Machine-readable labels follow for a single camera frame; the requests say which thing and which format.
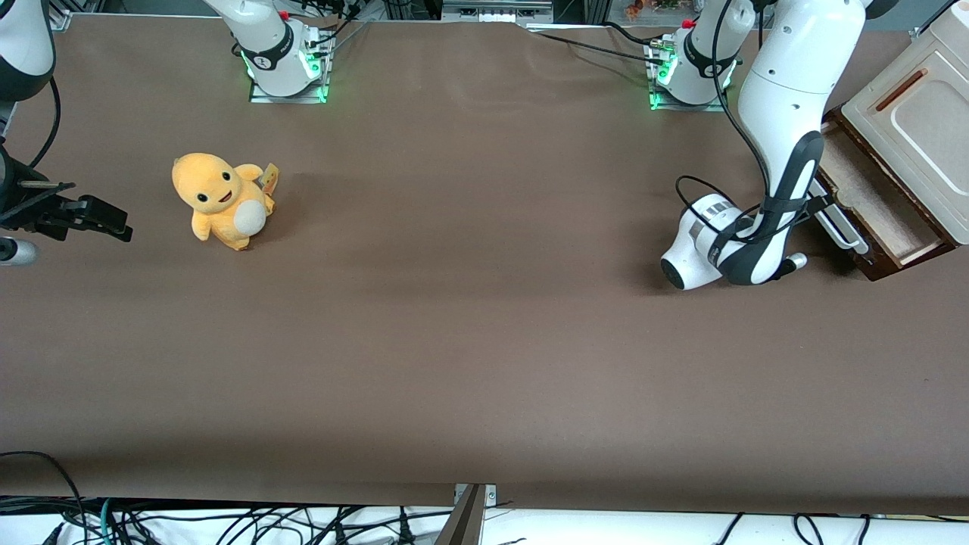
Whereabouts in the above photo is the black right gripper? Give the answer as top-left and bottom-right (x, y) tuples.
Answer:
(0, 142), (134, 244)

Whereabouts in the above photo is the white drawer handle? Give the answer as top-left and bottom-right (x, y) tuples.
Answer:
(814, 182), (871, 257)

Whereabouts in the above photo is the orange plush toy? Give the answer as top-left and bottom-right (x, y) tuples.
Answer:
(171, 152), (279, 252)

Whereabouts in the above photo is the cream plastic cabinet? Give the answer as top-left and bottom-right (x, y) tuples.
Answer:
(840, 6), (969, 245)

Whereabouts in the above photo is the brown table cover sheet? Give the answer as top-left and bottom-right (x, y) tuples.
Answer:
(0, 14), (969, 517)

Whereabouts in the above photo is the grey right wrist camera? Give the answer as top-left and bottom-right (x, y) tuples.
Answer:
(0, 238), (38, 266)

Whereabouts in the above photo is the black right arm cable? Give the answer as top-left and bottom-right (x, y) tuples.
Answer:
(29, 74), (62, 170)

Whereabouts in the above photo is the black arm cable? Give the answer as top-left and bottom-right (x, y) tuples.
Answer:
(675, 0), (833, 245)
(29, 74), (62, 170)

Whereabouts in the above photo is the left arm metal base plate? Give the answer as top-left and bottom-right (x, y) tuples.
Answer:
(647, 38), (730, 113)

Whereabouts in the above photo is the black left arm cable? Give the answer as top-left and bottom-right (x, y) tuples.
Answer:
(675, 0), (833, 245)

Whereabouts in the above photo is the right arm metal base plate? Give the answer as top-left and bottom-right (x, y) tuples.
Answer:
(248, 23), (334, 105)

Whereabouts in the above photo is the black looped floor cable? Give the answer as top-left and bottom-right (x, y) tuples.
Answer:
(0, 451), (86, 545)

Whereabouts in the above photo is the short black table cable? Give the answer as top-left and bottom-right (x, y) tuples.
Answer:
(602, 20), (656, 45)

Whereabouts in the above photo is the long black table cable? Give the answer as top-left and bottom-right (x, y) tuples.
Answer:
(530, 30), (668, 66)

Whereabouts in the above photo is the black right base cable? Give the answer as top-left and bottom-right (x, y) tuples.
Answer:
(307, 0), (372, 50)

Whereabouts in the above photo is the aluminium frame rail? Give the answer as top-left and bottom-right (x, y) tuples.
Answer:
(441, 0), (555, 25)

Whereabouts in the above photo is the dark aluminium profile post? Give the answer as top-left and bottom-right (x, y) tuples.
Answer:
(435, 484), (486, 545)

